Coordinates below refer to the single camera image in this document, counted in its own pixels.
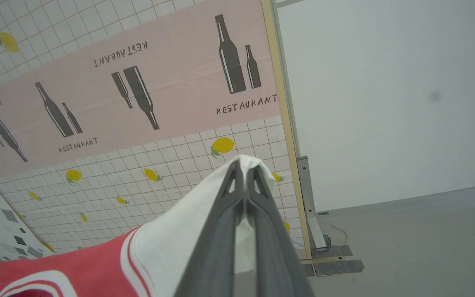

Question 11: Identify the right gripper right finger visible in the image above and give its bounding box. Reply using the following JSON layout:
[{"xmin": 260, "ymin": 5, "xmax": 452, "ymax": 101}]
[{"xmin": 246, "ymin": 165, "xmax": 315, "ymax": 297}]

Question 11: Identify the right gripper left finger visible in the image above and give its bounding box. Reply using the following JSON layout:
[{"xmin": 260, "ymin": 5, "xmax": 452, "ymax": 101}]
[{"xmin": 175, "ymin": 160, "xmax": 245, "ymax": 297}]

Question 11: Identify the red and white basketball jersey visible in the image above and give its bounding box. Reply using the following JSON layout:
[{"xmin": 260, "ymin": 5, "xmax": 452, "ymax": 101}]
[{"xmin": 0, "ymin": 155, "xmax": 277, "ymax": 297}]

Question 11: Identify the large black floor plate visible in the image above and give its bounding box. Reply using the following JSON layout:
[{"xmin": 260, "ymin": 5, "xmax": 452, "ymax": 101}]
[{"xmin": 312, "ymin": 245, "xmax": 365, "ymax": 277}]

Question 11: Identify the grey metal partition stand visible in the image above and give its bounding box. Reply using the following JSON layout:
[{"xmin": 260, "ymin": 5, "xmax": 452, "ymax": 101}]
[{"xmin": 270, "ymin": 0, "xmax": 329, "ymax": 252}]

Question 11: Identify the restaurant-print backdrop panel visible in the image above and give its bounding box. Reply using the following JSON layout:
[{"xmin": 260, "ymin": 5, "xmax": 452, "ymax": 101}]
[{"xmin": 0, "ymin": 0, "xmax": 304, "ymax": 253}]

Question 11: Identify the grey diamond pattern panel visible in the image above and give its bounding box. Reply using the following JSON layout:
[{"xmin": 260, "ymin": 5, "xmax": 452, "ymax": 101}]
[{"xmin": 0, "ymin": 163, "xmax": 55, "ymax": 262}]

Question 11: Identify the thin cable on floor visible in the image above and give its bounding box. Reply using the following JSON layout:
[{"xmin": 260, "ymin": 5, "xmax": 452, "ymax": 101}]
[{"xmin": 329, "ymin": 224, "xmax": 348, "ymax": 245}]

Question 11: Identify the wooden partition frame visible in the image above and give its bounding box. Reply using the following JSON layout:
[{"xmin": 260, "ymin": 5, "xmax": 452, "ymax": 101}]
[{"xmin": 261, "ymin": 0, "xmax": 313, "ymax": 260}]

